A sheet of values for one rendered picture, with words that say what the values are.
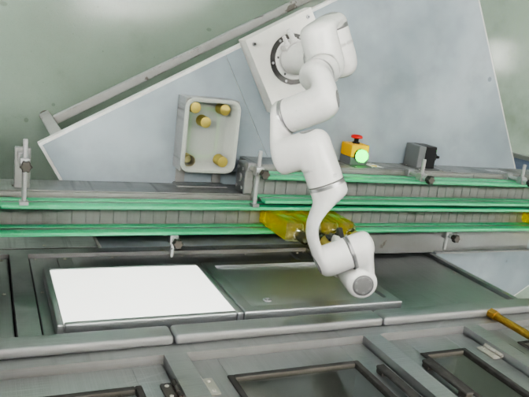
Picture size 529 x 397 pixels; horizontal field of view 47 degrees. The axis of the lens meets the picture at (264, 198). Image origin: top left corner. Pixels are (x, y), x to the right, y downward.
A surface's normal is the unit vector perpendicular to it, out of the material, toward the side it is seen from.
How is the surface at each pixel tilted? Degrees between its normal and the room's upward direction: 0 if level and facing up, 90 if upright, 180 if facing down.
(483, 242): 0
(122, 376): 90
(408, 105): 0
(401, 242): 0
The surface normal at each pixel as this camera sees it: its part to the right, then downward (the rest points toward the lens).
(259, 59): 0.43, 0.18
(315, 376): 0.12, -0.97
